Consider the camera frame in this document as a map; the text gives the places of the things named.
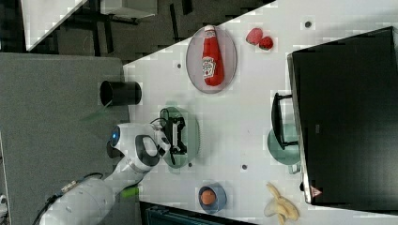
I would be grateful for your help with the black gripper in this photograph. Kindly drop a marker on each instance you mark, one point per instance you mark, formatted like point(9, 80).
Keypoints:
point(173, 122)

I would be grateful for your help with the green plastic strainer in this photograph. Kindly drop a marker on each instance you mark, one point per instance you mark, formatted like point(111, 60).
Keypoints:
point(191, 137)

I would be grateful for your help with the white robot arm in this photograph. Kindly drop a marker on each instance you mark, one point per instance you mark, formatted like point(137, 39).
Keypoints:
point(88, 200)

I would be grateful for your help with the black utensil cup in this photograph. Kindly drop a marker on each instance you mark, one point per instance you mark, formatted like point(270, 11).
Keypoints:
point(120, 93)

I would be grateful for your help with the red ketchup bottle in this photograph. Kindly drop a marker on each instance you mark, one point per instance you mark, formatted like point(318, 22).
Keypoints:
point(212, 65)

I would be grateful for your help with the green marker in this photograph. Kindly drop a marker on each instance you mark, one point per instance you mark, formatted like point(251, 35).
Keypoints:
point(129, 192)

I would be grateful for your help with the green spatula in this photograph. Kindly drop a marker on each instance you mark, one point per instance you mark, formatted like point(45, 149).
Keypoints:
point(97, 114)

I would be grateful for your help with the grey oval plate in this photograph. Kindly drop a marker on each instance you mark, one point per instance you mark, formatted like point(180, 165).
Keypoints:
point(194, 60)

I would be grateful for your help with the orange ball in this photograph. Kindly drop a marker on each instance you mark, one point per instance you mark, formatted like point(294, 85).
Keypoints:
point(208, 197)

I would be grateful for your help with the blue bowl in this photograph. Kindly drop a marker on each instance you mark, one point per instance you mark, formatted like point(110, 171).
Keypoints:
point(221, 198)

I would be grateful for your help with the red strawberry half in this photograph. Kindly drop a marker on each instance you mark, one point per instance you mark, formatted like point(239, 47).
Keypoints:
point(254, 36)

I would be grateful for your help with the whole red strawberry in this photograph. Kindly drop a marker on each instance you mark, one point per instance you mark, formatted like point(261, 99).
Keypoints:
point(266, 43)

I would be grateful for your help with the peeled banana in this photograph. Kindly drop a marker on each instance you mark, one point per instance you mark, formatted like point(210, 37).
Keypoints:
point(280, 207)

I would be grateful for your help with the black toaster oven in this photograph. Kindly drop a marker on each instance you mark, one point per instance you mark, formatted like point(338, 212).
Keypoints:
point(345, 99)

